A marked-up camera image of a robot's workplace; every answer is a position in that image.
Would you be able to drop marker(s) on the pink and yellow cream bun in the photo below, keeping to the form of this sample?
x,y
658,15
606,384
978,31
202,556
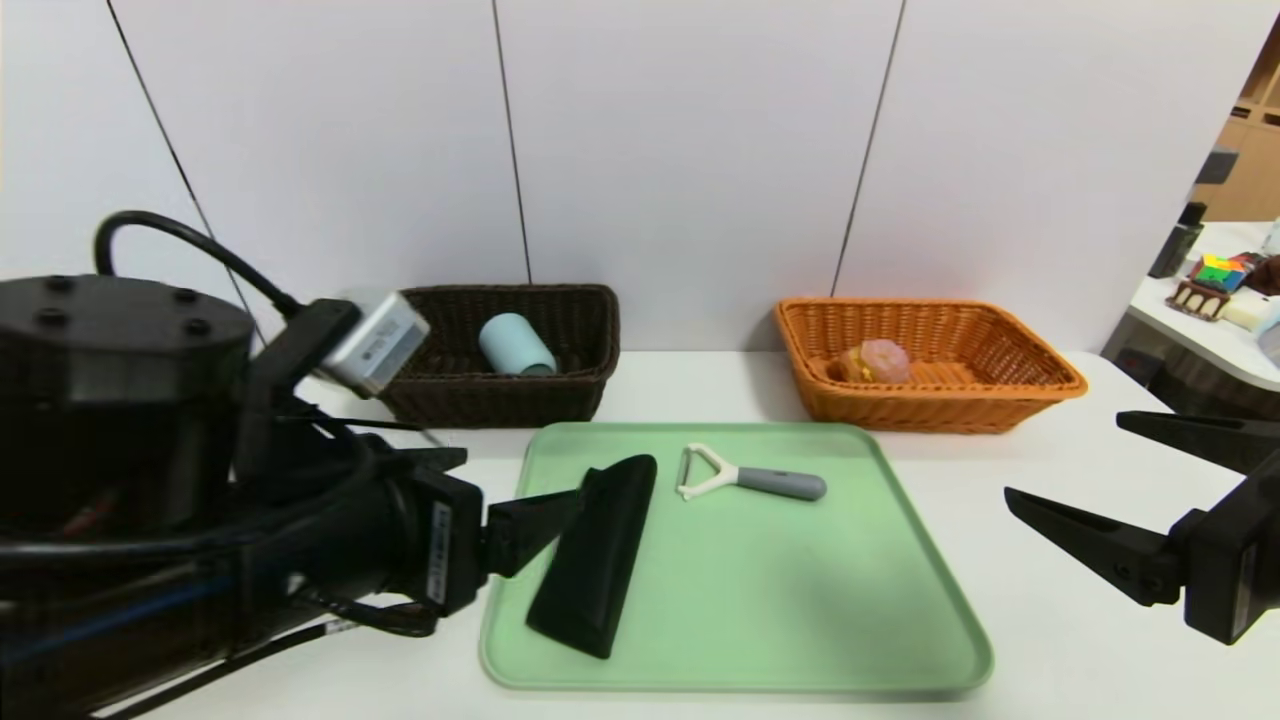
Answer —
x,y
880,360

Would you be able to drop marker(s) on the chocolate cake toy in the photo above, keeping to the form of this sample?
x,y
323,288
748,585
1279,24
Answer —
x,y
1195,300

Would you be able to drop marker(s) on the colourful puzzle cube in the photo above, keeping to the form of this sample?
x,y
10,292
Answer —
x,y
1220,272

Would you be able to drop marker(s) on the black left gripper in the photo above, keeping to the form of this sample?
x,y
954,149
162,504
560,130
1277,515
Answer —
x,y
447,545

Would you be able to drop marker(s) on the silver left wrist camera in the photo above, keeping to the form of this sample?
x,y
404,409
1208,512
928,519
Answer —
x,y
385,345

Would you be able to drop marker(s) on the dark brown wicker basket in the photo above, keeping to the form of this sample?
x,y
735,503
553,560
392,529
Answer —
x,y
520,400

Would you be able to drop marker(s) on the dark green box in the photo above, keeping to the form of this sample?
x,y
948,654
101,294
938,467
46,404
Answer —
x,y
1175,250

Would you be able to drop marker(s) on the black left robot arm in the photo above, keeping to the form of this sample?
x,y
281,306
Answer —
x,y
120,400

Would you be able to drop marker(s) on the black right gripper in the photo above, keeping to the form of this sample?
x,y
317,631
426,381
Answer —
x,y
1232,572

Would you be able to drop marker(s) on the orange wicker basket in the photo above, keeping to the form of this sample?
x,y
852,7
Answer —
x,y
950,410

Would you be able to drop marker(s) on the white background table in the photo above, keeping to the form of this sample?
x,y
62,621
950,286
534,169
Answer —
x,y
1210,340

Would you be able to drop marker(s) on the blue-grey plastic cup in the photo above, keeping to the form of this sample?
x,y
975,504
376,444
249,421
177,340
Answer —
x,y
515,345

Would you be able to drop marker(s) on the dark brown toy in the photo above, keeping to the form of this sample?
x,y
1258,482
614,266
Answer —
x,y
1268,277

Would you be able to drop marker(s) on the light green plastic tray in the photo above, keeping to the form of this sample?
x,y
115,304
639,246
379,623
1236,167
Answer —
x,y
800,600

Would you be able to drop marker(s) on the black glasses case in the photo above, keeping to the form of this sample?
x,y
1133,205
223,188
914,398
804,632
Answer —
x,y
600,570

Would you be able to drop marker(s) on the pale yellow block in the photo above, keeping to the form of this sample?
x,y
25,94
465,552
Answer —
x,y
1245,315

